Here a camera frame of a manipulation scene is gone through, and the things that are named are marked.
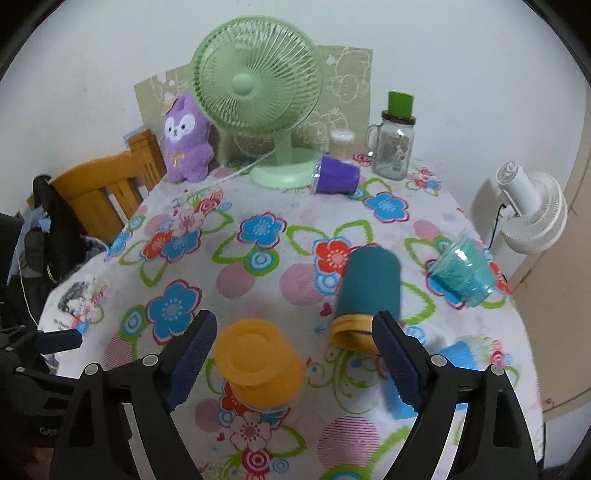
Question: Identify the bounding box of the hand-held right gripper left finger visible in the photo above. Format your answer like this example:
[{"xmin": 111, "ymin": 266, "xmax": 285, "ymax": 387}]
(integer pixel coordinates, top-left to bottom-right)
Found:
[{"xmin": 51, "ymin": 310, "xmax": 218, "ymax": 480}]

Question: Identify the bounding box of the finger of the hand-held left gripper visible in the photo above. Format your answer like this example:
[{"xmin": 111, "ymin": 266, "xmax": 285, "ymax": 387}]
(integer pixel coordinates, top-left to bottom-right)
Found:
[{"xmin": 39, "ymin": 329, "xmax": 84, "ymax": 353}]

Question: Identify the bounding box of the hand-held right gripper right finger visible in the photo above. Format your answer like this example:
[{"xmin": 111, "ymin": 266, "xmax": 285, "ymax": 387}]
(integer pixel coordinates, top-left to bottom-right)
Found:
[{"xmin": 372, "ymin": 310, "xmax": 539, "ymax": 480}]

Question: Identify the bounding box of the teal cup with yellow rim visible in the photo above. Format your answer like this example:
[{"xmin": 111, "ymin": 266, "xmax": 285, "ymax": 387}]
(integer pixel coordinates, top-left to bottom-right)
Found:
[{"xmin": 329, "ymin": 246, "xmax": 402, "ymax": 355}]

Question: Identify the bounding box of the light blue plastic cup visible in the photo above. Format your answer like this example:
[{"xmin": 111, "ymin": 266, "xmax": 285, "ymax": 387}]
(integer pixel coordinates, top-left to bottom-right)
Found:
[{"xmin": 385, "ymin": 339, "xmax": 478, "ymax": 419}]

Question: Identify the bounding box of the orange plastic cup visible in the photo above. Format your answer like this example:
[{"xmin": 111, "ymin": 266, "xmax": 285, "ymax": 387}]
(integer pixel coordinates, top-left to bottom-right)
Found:
[{"xmin": 215, "ymin": 318, "xmax": 304, "ymax": 411}]

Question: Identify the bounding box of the clear teal plastic cup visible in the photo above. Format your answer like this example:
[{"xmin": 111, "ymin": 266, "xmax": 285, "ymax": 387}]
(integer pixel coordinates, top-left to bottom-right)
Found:
[{"xmin": 427, "ymin": 228, "xmax": 498, "ymax": 308}]

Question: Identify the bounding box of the purple plastic cup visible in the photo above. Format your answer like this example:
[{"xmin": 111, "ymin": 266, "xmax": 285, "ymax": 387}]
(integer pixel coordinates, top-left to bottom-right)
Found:
[{"xmin": 310, "ymin": 154, "xmax": 361, "ymax": 195}]

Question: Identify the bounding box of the black bag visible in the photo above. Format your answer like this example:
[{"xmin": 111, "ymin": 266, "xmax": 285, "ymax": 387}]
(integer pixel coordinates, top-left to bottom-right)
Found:
[{"xmin": 0, "ymin": 174, "xmax": 110, "ymax": 325}]

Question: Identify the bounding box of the wooden chair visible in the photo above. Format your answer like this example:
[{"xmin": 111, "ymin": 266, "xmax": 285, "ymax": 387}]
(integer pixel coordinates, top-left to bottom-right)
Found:
[{"xmin": 27, "ymin": 130, "xmax": 168, "ymax": 246}]

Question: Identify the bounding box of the floral tablecloth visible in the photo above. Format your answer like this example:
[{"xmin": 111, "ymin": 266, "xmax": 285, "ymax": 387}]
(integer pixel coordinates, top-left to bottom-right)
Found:
[{"xmin": 37, "ymin": 152, "xmax": 542, "ymax": 480}]

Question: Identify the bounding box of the white circulator fan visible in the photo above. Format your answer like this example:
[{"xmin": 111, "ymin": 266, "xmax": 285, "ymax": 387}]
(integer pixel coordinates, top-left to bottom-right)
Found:
[{"xmin": 480, "ymin": 160, "xmax": 568, "ymax": 255}]

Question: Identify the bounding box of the glass jar mug green lid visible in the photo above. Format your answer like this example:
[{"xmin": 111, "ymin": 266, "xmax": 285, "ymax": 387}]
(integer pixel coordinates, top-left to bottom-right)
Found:
[{"xmin": 366, "ymin": 91, "xmax": 418, "ymax": 180}]

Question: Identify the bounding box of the purple plush toy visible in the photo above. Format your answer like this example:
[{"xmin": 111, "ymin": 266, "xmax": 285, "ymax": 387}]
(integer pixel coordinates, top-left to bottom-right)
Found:
[{"xmin": 161, "ymin": 92, "xmax": 216, "ymax": 184}]

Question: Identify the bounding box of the cotton swab container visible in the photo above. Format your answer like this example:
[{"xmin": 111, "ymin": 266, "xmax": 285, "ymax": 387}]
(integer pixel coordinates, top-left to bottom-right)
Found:
[{"xmin": 328, "ymin": 129, "xmax": 356, "ymax": 160}]

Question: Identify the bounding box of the green desk fan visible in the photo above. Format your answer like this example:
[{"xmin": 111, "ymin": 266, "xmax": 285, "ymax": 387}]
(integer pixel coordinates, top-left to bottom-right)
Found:
[{"xmin": 191, "ymin": 16, "xmax": 324, "ymax": 189}]

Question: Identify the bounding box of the beige printed board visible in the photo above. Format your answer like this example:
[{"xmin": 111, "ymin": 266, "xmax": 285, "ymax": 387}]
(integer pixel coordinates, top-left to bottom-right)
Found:
[{"xmin": 134, "ymin": 45, "xmax": 374, "ymax": 168}]

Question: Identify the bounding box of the thin white cable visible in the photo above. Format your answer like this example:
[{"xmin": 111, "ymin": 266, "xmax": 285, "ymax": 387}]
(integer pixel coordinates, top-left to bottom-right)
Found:
[{"xmin": 17, "ymin": 231, "xmax": 43, "ymax": 329}]

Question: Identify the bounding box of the black fan cable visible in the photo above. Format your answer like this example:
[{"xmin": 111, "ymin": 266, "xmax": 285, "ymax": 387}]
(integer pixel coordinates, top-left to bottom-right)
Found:
[{"xmin": 488, "ymin": 202, "xmax": 509, "ymax": 252}]

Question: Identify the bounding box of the white fan power cable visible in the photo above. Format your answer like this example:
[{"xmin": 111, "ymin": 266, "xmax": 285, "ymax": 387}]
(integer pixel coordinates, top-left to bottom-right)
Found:
[{"xmin": 173, "ymin": 154, "xmax": 274, "ymax": 207}]

